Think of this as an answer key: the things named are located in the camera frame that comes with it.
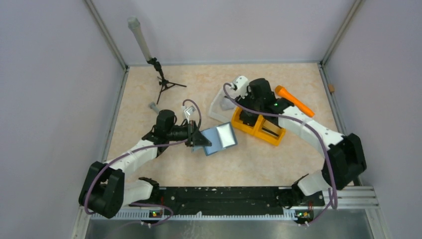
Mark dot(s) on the grey tube on tripod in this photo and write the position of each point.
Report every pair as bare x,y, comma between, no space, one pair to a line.
134,26

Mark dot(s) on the grey dumbbell-shaped part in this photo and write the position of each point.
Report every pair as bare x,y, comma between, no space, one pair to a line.
154,107

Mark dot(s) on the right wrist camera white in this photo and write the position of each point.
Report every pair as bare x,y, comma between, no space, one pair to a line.
238,87

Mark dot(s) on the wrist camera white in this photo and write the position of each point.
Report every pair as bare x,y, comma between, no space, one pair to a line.
238,87
188,111

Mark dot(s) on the small brown wall knob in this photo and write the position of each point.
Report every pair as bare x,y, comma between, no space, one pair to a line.
331,88

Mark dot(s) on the orange plastic cone handle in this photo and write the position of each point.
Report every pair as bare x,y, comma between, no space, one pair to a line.
284,93

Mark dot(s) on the black mini tripod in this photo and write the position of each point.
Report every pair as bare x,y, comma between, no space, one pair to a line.
163,82

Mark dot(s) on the yellow two-compartment bin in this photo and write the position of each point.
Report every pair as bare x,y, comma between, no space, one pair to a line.
256,131

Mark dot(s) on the gold credit card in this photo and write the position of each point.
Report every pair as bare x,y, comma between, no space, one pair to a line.
271,128

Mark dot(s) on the black block in bin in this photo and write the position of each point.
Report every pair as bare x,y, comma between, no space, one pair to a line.
248,118

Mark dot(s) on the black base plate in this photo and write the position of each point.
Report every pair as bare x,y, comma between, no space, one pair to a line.
232,201

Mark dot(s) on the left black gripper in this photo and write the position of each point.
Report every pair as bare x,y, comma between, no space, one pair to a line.
194,137

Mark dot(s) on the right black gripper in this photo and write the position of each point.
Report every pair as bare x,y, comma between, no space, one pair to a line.
245,100

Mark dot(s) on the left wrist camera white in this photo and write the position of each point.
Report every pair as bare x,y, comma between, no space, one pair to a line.
188,111

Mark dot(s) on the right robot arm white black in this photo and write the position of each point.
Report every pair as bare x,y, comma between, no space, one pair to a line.
343,154

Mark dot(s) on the blue card holder wallet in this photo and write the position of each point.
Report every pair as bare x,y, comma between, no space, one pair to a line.
221,136

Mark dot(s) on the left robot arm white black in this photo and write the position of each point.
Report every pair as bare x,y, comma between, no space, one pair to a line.
104,190

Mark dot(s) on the white plastic tray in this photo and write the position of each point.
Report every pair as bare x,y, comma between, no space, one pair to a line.
215,111

